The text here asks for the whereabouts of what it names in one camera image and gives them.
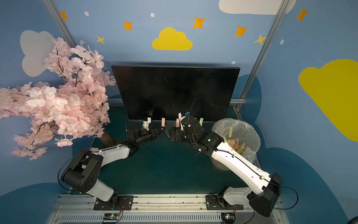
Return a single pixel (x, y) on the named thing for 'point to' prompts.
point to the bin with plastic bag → (240, 136)
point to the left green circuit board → (111, 216)
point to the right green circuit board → (228, 216)
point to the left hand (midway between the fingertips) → (165, 127)
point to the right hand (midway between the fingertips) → (176, 129)
